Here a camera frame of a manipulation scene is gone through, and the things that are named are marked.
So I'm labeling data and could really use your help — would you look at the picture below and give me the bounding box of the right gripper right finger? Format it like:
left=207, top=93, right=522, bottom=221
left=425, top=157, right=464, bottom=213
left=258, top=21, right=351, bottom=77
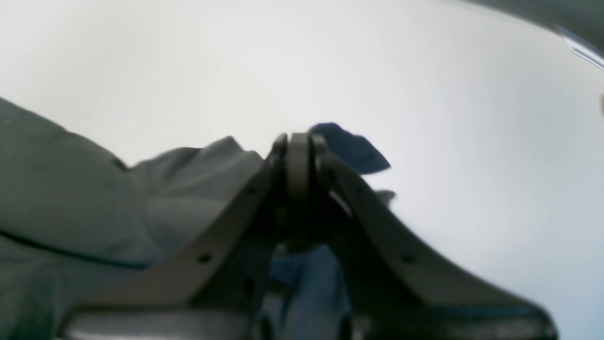
left=309, top=135, right=558, bottom=340

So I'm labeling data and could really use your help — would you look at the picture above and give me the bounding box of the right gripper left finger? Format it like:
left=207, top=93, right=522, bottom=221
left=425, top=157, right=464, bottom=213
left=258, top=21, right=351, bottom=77
left=62, top=133, right=311, bottom=340

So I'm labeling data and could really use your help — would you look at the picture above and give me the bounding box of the grey T-shirt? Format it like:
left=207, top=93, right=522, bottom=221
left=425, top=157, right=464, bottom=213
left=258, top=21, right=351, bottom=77
left=0, top=97, right=397, bottom=340

